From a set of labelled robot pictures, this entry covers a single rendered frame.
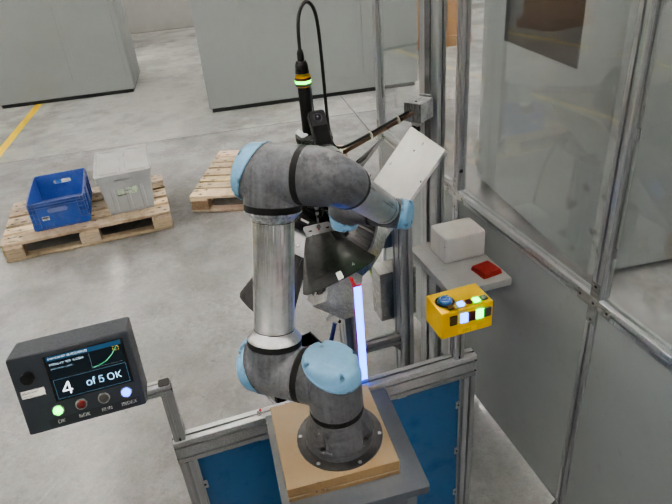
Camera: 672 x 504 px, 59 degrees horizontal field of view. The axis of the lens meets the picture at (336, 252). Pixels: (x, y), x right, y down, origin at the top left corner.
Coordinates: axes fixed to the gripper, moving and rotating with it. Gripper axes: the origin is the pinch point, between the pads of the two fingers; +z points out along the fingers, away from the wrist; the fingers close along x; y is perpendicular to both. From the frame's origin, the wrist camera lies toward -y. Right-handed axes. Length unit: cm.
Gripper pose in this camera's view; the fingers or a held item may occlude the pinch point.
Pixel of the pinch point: (306, 128)
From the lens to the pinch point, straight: 174.5
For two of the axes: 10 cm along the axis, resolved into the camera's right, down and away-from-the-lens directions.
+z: -3.1, -4.7, 8.3
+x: 9.5, -2.2, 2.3
